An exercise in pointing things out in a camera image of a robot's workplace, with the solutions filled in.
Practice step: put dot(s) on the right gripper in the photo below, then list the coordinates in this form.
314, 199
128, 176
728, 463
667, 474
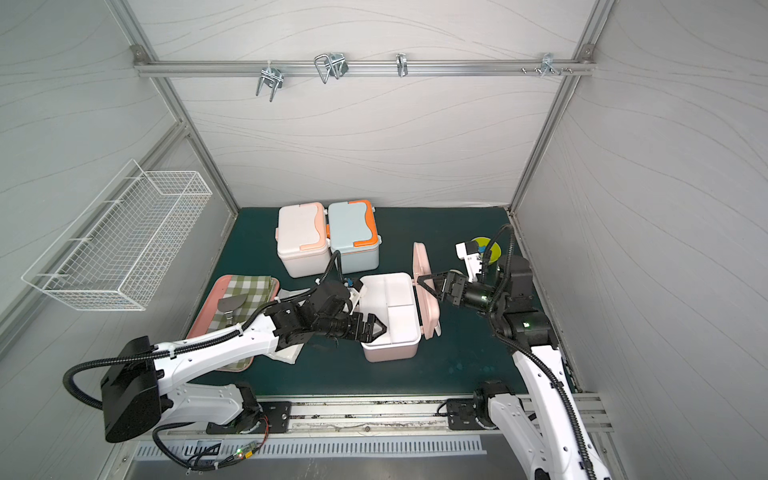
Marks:
450, 286

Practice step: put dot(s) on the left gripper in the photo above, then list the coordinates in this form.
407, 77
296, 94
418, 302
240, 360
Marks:
354, 325

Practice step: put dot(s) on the pink first aid box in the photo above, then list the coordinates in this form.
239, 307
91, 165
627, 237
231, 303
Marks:
407, 310

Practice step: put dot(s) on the gauze packet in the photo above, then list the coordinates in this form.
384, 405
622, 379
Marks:
284, 294
287, 355

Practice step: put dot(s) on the blue box orange handle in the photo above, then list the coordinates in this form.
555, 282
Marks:
353, 233

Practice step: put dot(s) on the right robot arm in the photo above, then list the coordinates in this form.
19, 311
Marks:
553, 443

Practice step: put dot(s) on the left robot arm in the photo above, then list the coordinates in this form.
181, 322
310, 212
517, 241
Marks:
150, 384

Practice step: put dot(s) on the green table mat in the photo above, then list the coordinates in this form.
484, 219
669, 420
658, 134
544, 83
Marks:
455, 362

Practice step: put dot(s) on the green checkered cloth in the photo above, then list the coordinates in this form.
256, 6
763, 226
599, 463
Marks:
246, 294

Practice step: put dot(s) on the pink tray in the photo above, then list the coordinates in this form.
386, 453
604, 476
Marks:
201, 318

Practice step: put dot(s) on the metal u-bolt clamp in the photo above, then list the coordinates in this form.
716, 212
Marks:
331, 65

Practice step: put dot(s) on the metal hook clamp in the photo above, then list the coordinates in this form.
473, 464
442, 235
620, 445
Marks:
271, 80

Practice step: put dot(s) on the aluminium crossbar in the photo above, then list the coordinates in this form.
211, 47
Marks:
357, 68

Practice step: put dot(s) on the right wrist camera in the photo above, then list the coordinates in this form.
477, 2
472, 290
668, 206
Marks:
471, 253

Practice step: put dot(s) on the white box peach handle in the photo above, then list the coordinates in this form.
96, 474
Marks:
302, 240

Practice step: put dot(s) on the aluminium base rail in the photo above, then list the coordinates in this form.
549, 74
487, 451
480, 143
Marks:
361, 414

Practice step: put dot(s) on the small metal bracket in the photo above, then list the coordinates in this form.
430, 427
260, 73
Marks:
401, 65

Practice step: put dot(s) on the metal screw bracket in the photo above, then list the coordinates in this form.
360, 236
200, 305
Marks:
547, 68

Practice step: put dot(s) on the white wire basket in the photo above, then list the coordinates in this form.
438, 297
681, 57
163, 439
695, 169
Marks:
113, 256

